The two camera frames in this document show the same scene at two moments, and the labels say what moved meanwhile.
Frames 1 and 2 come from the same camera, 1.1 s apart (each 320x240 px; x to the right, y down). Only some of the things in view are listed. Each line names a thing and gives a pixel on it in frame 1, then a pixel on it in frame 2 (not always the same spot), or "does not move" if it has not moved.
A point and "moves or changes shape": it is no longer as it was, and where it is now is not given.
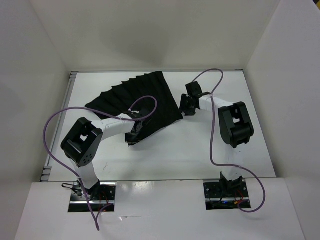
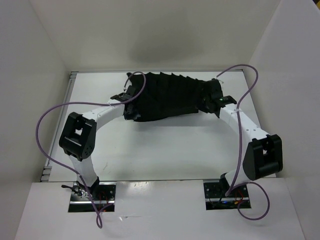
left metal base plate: x=101 y=196 does not move
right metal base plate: x=220 y=195 does not move
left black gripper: x=131 y=142 → x=133 y=116
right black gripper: x=182 y=107 → x=208 y=110
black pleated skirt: x=146 y=98 moves or changes shape
